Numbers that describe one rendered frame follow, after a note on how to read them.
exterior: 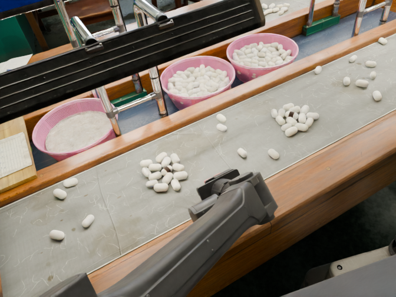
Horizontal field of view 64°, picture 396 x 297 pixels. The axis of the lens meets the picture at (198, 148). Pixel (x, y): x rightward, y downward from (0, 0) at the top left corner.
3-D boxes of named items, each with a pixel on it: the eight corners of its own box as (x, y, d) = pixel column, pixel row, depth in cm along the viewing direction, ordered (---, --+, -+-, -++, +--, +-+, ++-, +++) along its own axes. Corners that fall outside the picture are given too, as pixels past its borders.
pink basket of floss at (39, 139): (138, 124, 111) (131, 102, 104) (99, 182, 94) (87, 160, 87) (75, 115, 119) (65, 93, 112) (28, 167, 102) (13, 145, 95)
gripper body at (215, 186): (194, 187, 69) (205, 191, 62) (234, 167, 72) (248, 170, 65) (205, 214, 70) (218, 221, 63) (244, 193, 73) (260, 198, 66)
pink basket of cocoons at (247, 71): (310, 73, 121) (314, 51, 114) (253, 99, 114) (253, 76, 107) (267, 48, 139) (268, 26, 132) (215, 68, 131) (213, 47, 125)
